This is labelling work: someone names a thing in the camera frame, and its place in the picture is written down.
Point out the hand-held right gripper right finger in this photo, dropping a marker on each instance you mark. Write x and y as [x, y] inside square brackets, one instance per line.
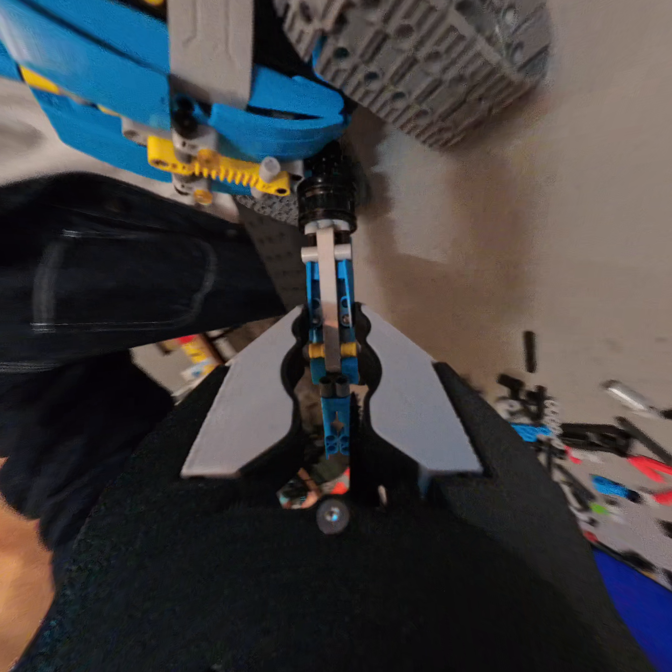
[414, 414]

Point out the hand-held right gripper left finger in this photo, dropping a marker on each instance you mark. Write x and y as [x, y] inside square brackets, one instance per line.
[246, 414]

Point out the blue toy robot arm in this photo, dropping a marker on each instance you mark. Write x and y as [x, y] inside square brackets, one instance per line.
[328, 294]

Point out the blue grey block toy robot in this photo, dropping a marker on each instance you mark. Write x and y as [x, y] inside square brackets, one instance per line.
[131, 78]

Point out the grey desk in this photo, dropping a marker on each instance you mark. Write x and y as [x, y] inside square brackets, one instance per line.
[498, 236]

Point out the pile of small block pieces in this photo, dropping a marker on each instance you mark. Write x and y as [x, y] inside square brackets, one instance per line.
[593, 435]

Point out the blue plastic bin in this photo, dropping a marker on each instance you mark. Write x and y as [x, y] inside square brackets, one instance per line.
[640, 609]

